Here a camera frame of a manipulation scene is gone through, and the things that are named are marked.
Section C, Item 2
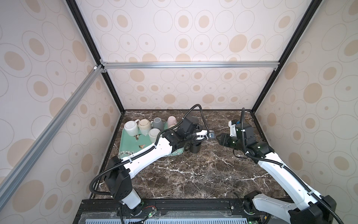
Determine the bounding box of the aluminium rail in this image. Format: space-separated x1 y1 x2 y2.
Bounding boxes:
103 61 280 70
1 64 104 210

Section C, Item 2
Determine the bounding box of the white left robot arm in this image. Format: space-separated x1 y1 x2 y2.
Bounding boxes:
89 118 212 210

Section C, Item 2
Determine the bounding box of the white ribbed mug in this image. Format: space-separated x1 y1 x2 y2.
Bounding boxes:
124 119 140 136

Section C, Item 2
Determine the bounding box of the aluminium back rail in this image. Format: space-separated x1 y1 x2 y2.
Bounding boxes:
103 61 280 70

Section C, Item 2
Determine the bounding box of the cream speckled mug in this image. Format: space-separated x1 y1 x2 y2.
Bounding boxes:
139 119 152 136

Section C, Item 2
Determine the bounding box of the black corner frame post left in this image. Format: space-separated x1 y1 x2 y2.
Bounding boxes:
65 0 125 113

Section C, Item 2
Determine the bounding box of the black mug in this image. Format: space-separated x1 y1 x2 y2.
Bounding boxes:
189 142 201 154

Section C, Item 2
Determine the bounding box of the pink mug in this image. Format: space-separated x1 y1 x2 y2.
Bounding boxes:
167 116 178 128

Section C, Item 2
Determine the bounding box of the small grey mug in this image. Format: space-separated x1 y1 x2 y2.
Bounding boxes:
152 117 165 131

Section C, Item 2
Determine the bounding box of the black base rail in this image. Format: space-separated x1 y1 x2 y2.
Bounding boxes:
73 198 285 224

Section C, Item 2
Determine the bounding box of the large grey mug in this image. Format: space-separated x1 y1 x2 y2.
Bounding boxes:
189 116 200 125

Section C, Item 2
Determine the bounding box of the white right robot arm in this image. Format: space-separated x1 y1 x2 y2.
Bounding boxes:
216 121 343 224

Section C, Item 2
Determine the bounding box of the black corner frame post right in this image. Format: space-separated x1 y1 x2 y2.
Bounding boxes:
251 0 323 114

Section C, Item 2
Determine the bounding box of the green floral tray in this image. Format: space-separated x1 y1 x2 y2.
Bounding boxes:
117 122 185 159

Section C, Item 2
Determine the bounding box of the black corner frame post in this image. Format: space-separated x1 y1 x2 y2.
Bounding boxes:
65 0 125 113
251 0 323 114

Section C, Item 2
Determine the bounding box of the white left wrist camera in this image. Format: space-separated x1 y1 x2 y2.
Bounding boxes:
195 130 215 141

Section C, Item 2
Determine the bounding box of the aluminium left rail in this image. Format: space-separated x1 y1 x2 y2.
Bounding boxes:
1 64 104 210

